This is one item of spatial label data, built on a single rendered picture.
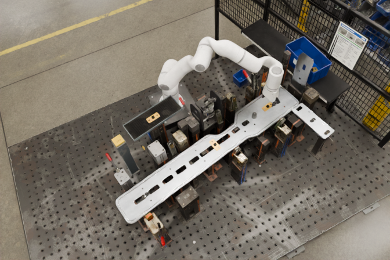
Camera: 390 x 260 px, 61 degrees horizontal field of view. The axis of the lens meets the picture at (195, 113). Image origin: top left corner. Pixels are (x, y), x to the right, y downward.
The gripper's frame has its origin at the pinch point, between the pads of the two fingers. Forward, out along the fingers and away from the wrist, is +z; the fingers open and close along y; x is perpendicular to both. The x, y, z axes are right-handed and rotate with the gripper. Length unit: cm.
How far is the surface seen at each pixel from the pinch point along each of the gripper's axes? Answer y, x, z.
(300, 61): -1.7, 26.4, -18.2
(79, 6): -315, -25, 112
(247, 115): -3.4, -15.2, 7.5
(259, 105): -4.3, -3.6, 7.4
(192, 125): -17, -51, 0
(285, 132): 23.2, -7.0, 2.7
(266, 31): -51, 48, 5
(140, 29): -221, 15, 110
